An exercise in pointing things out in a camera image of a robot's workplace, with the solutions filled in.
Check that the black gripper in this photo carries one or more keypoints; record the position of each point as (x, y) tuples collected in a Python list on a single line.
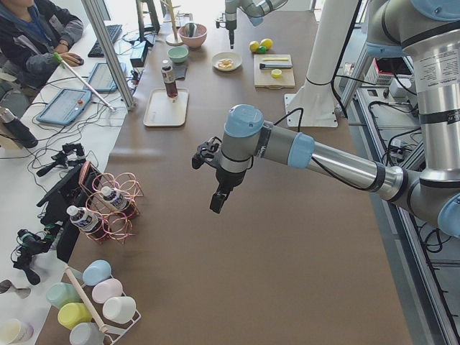
[(227, 178), (230, 20)]

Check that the white round plate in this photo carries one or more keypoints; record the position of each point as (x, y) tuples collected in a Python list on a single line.
[(232, 55)]

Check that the braided glazed donut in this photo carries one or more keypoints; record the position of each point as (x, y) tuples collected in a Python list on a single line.
[(225, 63)]

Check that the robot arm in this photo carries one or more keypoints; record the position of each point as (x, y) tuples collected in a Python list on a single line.
[(254, 11), (427, 31)]

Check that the dark tea bottle on tray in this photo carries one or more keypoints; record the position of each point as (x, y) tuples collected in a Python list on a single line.
[(168, 76)]

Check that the cream rabbit tray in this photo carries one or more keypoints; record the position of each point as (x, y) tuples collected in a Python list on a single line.
[(163, 111)]

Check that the yellow lemon lower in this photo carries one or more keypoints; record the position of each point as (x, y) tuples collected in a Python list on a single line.
[(253, 46)]

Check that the yellow lemon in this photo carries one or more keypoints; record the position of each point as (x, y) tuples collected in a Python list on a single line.
[(253, 46), (267, 43)]

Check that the green lime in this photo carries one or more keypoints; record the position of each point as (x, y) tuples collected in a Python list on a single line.
[(261, 50)]

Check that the yellow lemon upper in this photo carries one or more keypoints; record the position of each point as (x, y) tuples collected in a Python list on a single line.
[(267, 43)]

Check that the pink ice bowl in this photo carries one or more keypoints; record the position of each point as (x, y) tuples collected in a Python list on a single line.
[(196, 41)]

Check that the metal ice scoop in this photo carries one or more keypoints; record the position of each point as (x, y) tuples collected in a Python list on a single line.
[(190, 29)]

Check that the bamboo cutting board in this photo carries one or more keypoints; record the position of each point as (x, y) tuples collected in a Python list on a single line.
[(263, 79)]

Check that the lemon half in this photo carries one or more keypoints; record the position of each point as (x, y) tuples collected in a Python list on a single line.
[(276, 73)]

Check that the green bowl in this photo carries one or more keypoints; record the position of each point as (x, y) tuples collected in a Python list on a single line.
[(178, 54)]

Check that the grey folded cloth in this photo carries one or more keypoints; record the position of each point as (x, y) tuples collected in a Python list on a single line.
[(180, 71)]

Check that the wooden mug tree stand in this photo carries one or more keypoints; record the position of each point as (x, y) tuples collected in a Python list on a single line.
[(172, 39)]

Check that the blue teach pendant far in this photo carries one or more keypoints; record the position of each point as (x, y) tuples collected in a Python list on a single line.
[(100, 78)]

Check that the blue teach pendant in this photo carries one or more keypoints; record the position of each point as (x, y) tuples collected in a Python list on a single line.
[(65, 107), (100, 78)]

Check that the dark drink bottle in rack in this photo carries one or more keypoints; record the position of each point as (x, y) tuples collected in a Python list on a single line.
[(88, 222)]

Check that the light pink cup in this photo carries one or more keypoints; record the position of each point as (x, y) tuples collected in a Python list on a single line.
[(107, 289)]

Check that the light blue cup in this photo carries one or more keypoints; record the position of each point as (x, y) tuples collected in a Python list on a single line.
[(97, 272)]

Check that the white cup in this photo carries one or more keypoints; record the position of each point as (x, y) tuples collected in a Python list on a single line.
[(119, 309)]

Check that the blue teach pendant near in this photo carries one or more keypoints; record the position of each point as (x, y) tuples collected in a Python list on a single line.
[(65, 107)]

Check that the mint green cup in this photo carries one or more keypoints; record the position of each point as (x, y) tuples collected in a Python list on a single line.
[(61, 294)]

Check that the grey cup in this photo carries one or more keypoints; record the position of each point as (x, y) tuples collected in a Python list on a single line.
[(86, 334)]

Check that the yellow cup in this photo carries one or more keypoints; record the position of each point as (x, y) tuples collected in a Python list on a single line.
[(71, 314)]

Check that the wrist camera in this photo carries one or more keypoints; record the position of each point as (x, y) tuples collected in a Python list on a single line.
[(206, 153), (221, 21)]

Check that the copper wire bottle rack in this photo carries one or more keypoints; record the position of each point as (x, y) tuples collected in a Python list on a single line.
[(117, 225)]

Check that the aluminium frame post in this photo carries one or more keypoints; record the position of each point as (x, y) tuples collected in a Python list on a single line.
[(94, 15)]

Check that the white wire cup rack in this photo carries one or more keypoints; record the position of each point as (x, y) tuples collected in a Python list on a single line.
[(116, 330)]

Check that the wooden rack handle rod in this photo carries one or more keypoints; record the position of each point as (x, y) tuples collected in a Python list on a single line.
[(95, 316)]

